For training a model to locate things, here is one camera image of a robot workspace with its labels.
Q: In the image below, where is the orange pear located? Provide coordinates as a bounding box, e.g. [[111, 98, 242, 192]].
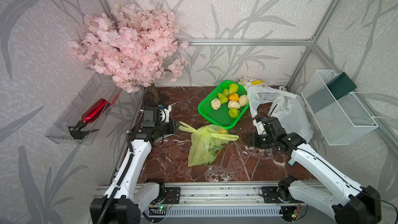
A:
[[217, 128, 228, 134], [228, 93, 239, 102]]

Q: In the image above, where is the green avocado print plastic bag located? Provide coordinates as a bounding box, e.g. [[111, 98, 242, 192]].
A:
[[179, 122, 239, 167]]

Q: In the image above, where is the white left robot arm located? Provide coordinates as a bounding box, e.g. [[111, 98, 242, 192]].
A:
[[90, 105, 180, 224]]

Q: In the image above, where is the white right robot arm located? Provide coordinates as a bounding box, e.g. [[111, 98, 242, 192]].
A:
[[247, 117, 382, 224]]

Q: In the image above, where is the white plastic bag near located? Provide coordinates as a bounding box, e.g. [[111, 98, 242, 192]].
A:
[[268, 95, 314, 144]]

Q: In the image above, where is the white plastic bag far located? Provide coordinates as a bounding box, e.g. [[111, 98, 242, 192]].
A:
[[247, 86, 297, 118]]

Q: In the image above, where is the green pear middle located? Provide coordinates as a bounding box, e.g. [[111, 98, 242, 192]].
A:
[[228, 108, 240, 119]]

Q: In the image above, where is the white pear far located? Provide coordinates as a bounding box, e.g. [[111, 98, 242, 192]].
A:
[[238, 95, 249, 107]]

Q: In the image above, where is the white pear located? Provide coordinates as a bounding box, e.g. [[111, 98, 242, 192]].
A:
[[238, 95, 249, 107], [210, 98, 222, 110], [228, 100, 241, 110]]

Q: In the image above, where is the white pear upper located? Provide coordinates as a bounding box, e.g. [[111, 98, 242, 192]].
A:
[[228, 100, 241, 110]]

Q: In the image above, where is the patterned white plastic bag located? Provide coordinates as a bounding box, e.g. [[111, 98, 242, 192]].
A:
[[238, 77, 268, 90]]

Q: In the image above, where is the green plastic perforated basket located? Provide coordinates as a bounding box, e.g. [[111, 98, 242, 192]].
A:
[[198, 80, 249, 130]]

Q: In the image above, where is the green pear with stem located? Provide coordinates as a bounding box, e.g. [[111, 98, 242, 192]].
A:
[[218, 93, 229, 104]]

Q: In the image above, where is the green pear top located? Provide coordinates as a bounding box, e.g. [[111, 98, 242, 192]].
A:
[[228, 83, 239, 95]]

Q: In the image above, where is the red black hair brush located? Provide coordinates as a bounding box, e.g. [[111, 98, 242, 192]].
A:
[[68, 93, 120, 140]]

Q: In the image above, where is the pink cherry blossom tree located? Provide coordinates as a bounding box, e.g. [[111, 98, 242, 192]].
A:
[[67, 0, 189, 93]]

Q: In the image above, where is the dark green card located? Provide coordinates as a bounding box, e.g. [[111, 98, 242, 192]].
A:
[[326, 72, 357, 100]]

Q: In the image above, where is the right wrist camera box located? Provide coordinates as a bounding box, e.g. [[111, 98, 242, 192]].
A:
[[253, 117, 266, 135]]

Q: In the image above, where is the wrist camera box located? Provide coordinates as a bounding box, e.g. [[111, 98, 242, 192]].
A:
[[158, 104, 172, 123], [253, 117, 266, 135]]

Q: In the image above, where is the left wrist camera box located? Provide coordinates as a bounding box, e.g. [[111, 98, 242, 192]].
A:
[[158, 104, 172, 123]]

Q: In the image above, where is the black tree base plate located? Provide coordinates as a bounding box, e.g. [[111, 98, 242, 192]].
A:
[[143, 91, 170, 108]]

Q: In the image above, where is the clear acrylic wall shelf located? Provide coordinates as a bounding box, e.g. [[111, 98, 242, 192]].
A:
[[45, 74, 122, 145]]

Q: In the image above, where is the white wire mesh basket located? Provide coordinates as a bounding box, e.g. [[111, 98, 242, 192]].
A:
[[301, 69, 379, 146]]

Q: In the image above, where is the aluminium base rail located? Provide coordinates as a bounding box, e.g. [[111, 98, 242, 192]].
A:
[[96, 180, 352, 207]]

